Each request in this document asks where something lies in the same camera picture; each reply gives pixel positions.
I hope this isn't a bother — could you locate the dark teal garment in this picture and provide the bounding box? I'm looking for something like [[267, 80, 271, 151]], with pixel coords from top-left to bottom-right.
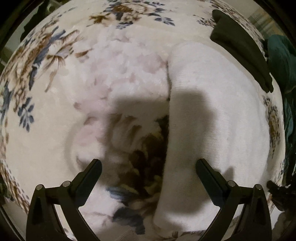
[[265, 35, 295, 186]]

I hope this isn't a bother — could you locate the floral plush blanket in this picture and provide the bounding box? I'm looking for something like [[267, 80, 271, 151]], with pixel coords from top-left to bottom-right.
[[1, 1, 285, 240]]

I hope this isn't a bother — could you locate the black folded garment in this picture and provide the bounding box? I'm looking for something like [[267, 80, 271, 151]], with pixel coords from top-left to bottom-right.
[[210, 9, 273, 93]]

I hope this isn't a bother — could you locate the striped green curtain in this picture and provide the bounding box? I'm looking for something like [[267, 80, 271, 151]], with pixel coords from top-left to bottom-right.
[[248, 9, 285, 39]]

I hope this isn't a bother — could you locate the white knit sweater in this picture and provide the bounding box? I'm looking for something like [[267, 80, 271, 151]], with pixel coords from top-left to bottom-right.
[[154, 42, 269, 232]]

